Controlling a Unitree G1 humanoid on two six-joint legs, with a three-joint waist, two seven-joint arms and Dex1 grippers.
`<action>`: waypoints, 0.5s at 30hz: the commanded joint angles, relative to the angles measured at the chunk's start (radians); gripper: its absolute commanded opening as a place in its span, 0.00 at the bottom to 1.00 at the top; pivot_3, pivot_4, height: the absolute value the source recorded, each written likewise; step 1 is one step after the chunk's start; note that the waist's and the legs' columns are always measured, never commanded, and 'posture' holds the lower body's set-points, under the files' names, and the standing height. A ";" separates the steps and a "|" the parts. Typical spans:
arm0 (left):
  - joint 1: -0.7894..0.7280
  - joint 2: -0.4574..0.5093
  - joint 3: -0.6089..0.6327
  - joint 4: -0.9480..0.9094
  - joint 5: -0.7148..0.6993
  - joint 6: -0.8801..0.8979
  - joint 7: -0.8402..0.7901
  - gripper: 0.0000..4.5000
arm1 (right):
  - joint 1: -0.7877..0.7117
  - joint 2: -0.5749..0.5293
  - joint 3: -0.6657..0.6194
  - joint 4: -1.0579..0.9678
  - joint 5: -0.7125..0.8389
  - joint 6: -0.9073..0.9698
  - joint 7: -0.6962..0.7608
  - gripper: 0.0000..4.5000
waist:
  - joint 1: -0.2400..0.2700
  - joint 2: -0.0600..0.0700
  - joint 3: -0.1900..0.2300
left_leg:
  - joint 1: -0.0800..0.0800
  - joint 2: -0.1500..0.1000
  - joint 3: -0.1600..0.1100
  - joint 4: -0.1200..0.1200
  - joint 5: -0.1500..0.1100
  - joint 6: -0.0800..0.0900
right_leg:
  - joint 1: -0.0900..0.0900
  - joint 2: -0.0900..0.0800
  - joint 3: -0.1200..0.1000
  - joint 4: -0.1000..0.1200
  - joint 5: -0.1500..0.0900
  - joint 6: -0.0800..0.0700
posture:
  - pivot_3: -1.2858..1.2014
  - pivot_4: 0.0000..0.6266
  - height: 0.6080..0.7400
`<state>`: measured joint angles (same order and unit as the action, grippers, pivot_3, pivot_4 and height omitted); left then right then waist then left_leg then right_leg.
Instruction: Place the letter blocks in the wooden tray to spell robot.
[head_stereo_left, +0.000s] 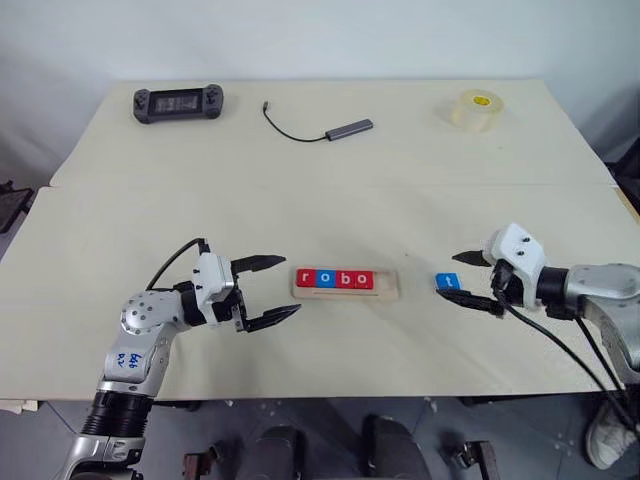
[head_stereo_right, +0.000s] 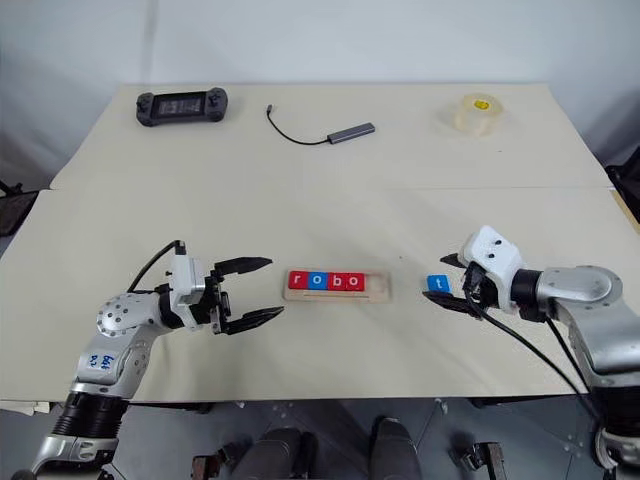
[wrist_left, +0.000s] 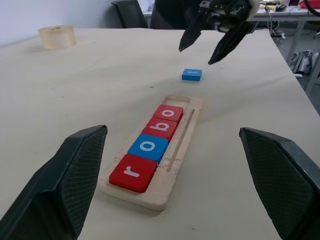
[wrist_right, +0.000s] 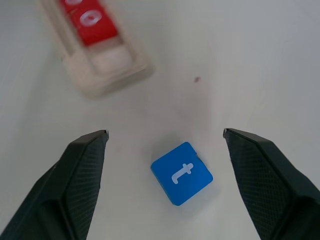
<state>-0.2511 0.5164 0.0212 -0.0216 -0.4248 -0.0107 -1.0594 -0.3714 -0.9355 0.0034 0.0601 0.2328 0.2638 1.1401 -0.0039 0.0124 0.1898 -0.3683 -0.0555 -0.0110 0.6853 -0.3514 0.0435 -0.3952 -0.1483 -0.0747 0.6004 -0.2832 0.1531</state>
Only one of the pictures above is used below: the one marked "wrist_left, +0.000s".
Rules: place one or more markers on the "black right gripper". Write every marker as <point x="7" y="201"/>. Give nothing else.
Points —
<point x="227" y="12"/>

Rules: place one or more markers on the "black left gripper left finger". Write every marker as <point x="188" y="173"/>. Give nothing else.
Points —
<point x="55" y="190"/>

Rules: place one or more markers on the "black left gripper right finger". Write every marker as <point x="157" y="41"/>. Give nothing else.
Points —
<point x="287" y="185"/>

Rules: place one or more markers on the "blue letter tile t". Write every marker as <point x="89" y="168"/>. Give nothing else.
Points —
<point x="192" y="75"/>

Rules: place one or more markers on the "red letter tile o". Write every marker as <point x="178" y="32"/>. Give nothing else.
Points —
<point x="168" y="113"/>

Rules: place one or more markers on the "red letter tile b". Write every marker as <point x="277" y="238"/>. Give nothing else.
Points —
<point x="161" y="127"/>

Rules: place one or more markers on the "red letter tile r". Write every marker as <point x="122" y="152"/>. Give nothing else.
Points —
<point x="132" y="173"/>

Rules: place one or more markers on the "wooden letter tray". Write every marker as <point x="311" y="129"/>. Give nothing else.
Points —
<point x="185" y="140"/>

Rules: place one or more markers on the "blue letter tile o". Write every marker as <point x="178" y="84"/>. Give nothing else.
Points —
<point x="148" y="147"/>

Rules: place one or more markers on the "black office chair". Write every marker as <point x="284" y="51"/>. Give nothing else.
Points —
<point x="130" y="13"/>
<point x="170" y="15"/>

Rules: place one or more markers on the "black computer mouse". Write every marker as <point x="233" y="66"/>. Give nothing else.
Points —
<point x="280" y="7"/>

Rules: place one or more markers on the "white background desk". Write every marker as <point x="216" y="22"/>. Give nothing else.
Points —
<point x="287" y="15"/>

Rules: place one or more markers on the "crumpled silver bag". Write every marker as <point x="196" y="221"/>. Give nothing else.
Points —
<point x="301" y="62"/>

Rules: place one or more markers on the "clear tape roll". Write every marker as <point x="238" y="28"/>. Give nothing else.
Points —
<point x="57" y="37"/>

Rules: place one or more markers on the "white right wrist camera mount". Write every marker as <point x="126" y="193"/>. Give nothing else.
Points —
<point x="253" y="7"/>

